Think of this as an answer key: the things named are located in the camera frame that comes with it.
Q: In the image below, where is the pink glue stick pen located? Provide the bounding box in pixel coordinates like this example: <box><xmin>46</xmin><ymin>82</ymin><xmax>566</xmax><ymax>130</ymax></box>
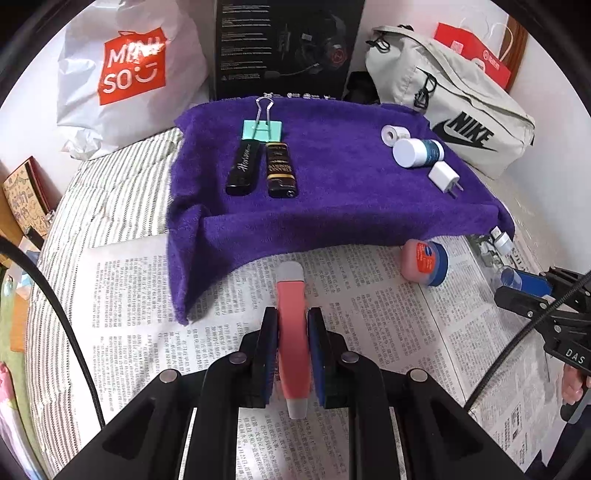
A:
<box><xmin>276</xmin><ymin>261</ymin><xmax>311</xmax><ymax>420</ymax></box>

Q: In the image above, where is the white Miniso plastic bag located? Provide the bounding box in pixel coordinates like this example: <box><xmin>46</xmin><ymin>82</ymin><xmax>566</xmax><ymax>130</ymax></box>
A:
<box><xmin>56</xmin><ymin>1</ymin><xmax>209</xmax><ymax>160</ymax></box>

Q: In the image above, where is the pink blue Vaseline jar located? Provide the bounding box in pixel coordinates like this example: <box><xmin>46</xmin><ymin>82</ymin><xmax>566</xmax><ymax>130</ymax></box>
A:
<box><xmin>401</xmin><ymin>239</ymin><xmax>449</xmax><ymax>287</ymax></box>

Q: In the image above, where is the red paper shopping bag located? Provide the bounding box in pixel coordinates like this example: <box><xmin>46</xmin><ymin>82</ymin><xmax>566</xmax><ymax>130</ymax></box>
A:
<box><xmin>434</xmin><ymin>23</ymin><xmax>514</xmax><ymax>89</ymax></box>

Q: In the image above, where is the striped bed sheet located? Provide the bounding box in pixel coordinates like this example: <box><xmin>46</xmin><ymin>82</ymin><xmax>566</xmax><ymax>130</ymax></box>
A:
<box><xmin>25</xmin><ymin>126</ymin><xmax>555</xmax><ymax>476</ymax></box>

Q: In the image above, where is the black Horizon lighter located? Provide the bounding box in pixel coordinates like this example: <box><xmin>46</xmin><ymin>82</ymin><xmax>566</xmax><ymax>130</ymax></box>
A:
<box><xmin>225</xmin><ymin>139</ymin><xmax>262</xmax><ymax>196</ymax></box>

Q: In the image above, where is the white USB adapter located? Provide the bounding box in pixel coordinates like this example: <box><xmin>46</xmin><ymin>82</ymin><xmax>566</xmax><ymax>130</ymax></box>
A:
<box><xmin>490</xmin><ymin>226</ymin><xmax>514</xmax><ymax>256</ymax></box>

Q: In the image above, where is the white blue bottle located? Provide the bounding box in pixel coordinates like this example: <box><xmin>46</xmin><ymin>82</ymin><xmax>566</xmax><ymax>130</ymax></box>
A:
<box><xmin>393</xmin><ymin>138</ymin><xmax>445</xmax><ymax>169</ymax></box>

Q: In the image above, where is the clear plastic wrapper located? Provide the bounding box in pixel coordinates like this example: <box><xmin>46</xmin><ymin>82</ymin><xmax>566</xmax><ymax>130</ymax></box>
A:
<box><xmin>467</xmin><ymin>235</ymin><xmax>505</xmax><ymax>284</ymax></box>

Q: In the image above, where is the black cable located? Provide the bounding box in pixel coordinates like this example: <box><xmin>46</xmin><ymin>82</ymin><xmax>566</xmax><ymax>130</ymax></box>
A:
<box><xmin>0</xmin><ymin>234</ymin><xmax>108</xmax><ymax>430</ymax></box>

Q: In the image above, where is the purple fleece towel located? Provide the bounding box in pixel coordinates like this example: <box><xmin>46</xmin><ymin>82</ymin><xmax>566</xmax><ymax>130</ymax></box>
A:
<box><xmin>166</xmin><ymin>98</ymin><xmax>515</xmax><ymax>323</ymax></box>

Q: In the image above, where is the right hand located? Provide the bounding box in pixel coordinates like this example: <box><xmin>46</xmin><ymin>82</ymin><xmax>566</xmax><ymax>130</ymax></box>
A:
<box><xmin>561</xmin><ymin>364</ymin><xmax>591</xmax><ymax>405</ymax></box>

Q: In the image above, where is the black Hecate headphone box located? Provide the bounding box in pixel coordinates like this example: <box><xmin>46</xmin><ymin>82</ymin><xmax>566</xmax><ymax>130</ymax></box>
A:
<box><xmin>213</xmin><ymin>0</ymin><xmax>365</xmax><ymax>99</ymax></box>

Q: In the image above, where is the brown patterned book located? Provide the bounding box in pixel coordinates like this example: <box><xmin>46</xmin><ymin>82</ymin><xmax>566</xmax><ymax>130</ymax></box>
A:
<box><xmin>2</xmin><ymin>156</ymin><xmax>53</xmax><ymax>239</ymax></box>

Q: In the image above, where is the white charger plug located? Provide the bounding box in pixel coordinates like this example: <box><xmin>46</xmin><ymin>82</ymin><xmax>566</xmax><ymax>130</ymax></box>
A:
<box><xmin>428</xmin><ymin>161</ymin><xmax>464</xmax><ymax>199</ymax></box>

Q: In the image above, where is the newspaper sheet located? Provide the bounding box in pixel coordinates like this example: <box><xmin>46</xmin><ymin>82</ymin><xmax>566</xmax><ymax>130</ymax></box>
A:
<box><xmin>85</xmin><ymin>232</ymin><xmax>555</xmax><ymax>480</ymax></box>

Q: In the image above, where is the white Nike bag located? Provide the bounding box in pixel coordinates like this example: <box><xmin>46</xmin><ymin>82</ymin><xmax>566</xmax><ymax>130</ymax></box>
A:
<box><xmin>366</xmin><ymin>26</ymin><xmax>535</xmax><ymax>179</ymax></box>

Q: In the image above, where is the green binder clip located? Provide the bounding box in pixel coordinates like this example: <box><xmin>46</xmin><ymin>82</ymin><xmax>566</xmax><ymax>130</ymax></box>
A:
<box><xmin>242</xmin><ymin>94</ymin><xmax>283</xmax><ymax>143</ymax></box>

